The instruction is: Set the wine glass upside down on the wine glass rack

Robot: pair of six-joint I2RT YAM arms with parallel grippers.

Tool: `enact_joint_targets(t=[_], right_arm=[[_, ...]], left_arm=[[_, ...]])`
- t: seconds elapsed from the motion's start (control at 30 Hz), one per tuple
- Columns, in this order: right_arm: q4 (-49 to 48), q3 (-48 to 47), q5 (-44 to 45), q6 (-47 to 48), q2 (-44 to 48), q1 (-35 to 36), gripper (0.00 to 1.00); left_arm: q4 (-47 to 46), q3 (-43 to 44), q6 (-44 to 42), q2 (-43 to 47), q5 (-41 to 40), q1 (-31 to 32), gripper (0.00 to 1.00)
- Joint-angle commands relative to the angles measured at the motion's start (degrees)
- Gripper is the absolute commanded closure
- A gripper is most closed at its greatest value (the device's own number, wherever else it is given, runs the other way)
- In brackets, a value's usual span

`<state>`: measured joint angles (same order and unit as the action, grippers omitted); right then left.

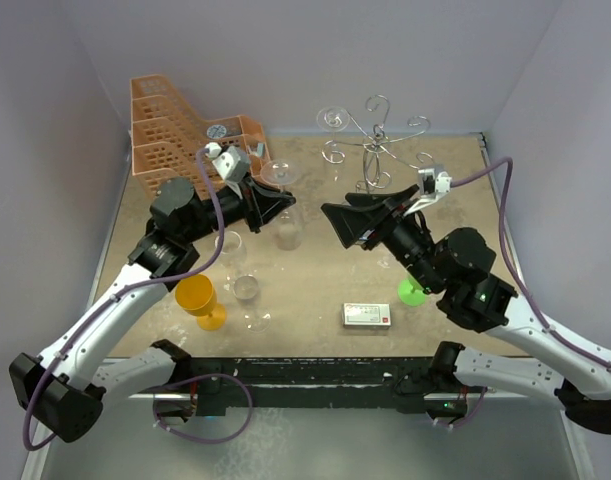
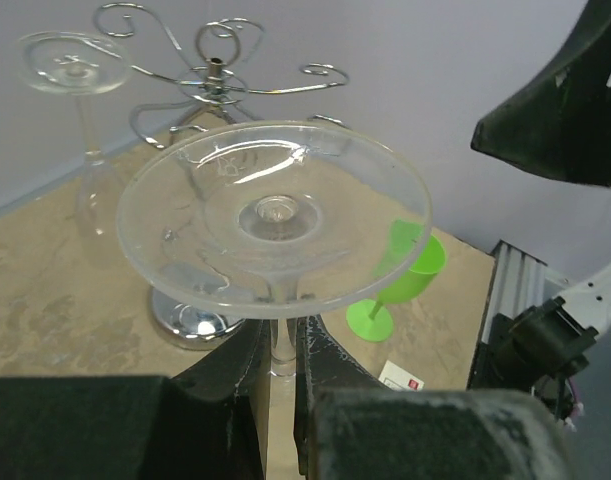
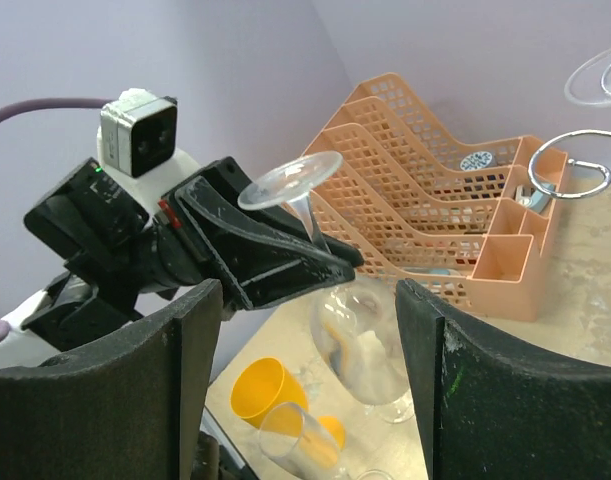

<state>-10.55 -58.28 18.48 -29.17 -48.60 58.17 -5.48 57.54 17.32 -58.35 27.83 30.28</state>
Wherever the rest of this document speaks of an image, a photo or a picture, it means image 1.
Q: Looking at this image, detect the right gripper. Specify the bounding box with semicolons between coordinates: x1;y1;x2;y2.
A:
321;184;445;293

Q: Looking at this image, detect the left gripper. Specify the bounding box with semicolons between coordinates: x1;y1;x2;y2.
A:
182;171;294;244

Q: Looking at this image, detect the clear wine glass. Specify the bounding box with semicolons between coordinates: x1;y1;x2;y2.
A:
316;106;351;133
233;275;272;333
214;231;247;290
260;160;305;251

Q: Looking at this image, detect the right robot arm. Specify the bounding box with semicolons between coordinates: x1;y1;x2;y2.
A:
321;186;611;435

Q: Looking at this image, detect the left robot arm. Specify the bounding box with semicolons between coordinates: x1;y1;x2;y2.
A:
9;176;296;443

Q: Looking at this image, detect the chrome wine glass rack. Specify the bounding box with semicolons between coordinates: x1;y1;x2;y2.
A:
321;94;431;193

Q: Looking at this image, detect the green plastic goblet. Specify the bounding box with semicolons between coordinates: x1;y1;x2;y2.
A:
397;276;426;307

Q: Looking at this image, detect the small white card box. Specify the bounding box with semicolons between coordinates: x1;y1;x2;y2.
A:
342;303;392;329

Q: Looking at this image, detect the orange plastic goblet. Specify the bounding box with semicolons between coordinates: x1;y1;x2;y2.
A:
174;274;227;331

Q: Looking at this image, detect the orange plastic file organizer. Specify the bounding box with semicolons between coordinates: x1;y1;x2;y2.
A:
130;74;271;198

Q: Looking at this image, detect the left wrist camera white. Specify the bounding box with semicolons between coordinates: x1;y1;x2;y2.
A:
205;142;251;185

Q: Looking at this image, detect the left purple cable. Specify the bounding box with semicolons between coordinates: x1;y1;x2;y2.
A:
22;149;241;452

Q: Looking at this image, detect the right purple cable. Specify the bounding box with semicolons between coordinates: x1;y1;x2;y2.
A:
449;157;611;374

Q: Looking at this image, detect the black mounting frame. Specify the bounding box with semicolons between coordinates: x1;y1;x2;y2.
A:
174;357;482;416

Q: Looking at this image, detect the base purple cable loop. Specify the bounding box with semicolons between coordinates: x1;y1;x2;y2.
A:
152;370;256;444

